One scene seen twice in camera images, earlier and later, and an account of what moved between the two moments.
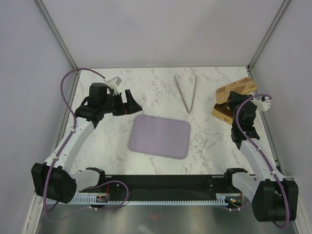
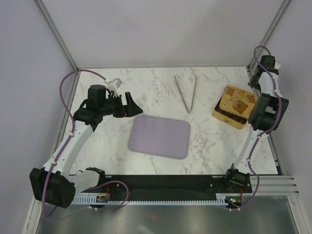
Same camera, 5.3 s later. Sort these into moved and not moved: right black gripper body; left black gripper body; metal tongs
Moved: right black gripper body
Not moved: metal tongs; left black gripper body
